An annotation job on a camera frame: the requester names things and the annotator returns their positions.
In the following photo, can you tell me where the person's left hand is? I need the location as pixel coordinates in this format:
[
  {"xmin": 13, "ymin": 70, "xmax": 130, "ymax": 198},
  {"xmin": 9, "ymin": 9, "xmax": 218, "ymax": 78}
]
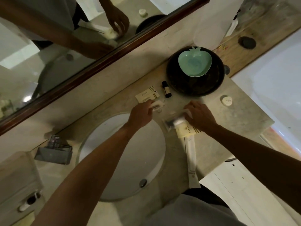
[{"xmin": 126, "ymin": 100, "xmax": 155, "ymax": 130}]

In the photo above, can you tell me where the person's right hand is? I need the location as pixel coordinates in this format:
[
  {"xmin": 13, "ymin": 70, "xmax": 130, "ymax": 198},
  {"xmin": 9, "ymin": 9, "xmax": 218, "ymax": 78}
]
[{"xmin": 184, "ymin": 100, "xmax": 219, "ymax": 134}]

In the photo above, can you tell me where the small square white packet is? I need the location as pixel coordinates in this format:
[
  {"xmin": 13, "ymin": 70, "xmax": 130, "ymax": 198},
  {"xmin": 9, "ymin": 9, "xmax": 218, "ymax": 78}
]
[{"xmin": 150, "ymin": 99, "xmax": 165, "ymax": 113}]

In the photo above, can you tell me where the cream striped square packet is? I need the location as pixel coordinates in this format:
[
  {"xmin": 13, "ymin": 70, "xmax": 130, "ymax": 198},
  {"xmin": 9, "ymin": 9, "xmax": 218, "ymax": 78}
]
[{"xmin": 176, "ymin": 122, "xmax": 203, "ymax": 139}]

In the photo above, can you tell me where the round white soap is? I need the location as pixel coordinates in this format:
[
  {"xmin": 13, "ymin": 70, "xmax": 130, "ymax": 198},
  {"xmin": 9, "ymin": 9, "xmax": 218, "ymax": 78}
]
[{"xmin": 220, "ymin": 95, "xmax": 233, "ymax": 107}]

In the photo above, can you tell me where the clear packet with dark comb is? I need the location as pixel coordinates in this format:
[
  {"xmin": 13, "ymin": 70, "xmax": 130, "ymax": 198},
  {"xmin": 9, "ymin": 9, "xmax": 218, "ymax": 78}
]
[{"xmin": 162, "ymin": 115, "xmax": 188, "ymax": 132}]

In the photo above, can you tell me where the small dark toiletry bottle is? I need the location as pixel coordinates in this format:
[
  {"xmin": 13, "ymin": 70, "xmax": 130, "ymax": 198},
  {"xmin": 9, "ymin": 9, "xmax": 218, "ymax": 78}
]
[
  {"xmin": 161, "ymin": 81, "xmax": 172, "ymax": 98},
  {"xmin": 18, "ymin": 193, "xmax": 40, "ymax": 212}
]

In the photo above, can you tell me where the long white toothbrush packet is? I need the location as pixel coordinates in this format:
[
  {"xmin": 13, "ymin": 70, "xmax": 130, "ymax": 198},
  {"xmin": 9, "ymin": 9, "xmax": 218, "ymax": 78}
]
[{"xmin": 183, "ymin": 135, "xmax": 202, "ymax": 189}]

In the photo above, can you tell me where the transparent tray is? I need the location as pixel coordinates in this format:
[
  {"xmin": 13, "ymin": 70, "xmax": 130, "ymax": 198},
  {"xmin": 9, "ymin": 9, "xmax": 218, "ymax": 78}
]
[{"xmin": 0, "ymin": 151, "xmax": 45, "ymax": 226}]

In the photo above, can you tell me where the person's left forearm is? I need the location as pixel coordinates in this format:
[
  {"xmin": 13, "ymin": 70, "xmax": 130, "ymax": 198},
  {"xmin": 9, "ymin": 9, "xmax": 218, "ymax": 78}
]
[{"xmin": 36, "ymin": 122, "xmax": 151, "ymax": 226}]

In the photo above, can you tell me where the person's right forearm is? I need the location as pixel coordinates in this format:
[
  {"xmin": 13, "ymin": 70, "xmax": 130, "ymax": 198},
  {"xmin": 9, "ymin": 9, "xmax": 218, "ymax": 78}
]
[{"xmin": 206, "ymin": 123, "xmax": 301, "ymax": 214}]

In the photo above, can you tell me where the person's grey shirt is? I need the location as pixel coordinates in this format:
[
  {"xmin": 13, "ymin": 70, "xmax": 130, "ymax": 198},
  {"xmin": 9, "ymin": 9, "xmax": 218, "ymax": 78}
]
[{"xmin": 145, "ymin": 194, "xmax": 247, "ymax": 226}]

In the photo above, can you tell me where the white sink basin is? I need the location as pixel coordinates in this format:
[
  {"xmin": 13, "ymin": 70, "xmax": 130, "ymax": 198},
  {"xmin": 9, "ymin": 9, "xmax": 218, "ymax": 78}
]
[{"xmin": 76, "ymin": 112, "xmax": 167, "ymax": 202}]

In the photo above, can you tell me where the black round bowl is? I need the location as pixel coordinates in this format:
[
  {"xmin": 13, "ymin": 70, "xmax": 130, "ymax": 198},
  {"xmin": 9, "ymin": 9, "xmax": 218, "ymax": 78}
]
[{"xmin": 166, "ymin": 47, "xmax": 225, "ymax": 97}]

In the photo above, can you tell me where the green apple-shaped dish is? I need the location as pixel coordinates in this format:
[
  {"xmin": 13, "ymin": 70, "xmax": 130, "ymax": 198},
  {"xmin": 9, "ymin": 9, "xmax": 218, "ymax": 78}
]
[{"xmin": 178, "ymin": 46, "xmax": 213, "ymax": 77}]

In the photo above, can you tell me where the white bathtub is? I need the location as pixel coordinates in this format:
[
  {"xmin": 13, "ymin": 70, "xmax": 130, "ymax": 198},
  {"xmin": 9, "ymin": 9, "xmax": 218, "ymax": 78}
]
[{"xmin": 231, "ymin": 28, "xmax": 301, "ymax": 148}]

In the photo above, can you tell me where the dark round stopper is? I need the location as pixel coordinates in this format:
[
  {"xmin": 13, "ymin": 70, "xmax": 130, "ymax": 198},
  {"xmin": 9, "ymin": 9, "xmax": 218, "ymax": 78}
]
[{"xmin": 238, "ymin": 36, "xmax": 256, "ymax": 50}]

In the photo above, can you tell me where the chrome square faucet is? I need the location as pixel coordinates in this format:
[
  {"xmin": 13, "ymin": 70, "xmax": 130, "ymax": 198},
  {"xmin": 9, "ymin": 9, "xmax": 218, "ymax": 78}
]
[{"xmin": 34, "ymin": 135, "xmax": 73, "ymax": 165}]

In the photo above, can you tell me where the white bottle with black cap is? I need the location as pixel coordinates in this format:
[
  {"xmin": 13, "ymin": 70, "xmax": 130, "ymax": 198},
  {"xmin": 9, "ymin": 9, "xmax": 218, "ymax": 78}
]
[{"xmin": 224, "ymin": 9, "xmax": 241, "ymax": 38}]

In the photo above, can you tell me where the white hanging towel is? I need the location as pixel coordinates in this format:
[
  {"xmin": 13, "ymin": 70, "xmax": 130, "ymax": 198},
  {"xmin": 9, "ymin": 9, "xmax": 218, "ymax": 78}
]
[{"xmin": 194, "ymin": 0, "xmax": 239, "ymax": 45}]

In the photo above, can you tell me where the wooden framed mirror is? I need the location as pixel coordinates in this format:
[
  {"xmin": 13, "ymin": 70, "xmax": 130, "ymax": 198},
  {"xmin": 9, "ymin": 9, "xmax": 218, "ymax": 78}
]
[{"xmin": 0, "ymin": 0, "xmax": 211, "ymax": 137}]

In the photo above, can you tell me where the brown stone bathtub ledge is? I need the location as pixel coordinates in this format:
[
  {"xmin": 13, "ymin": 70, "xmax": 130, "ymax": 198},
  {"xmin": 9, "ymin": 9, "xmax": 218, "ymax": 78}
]
[{"xmin": 213, "ymin": 0, "xmax": 301, "ymax": 78}]

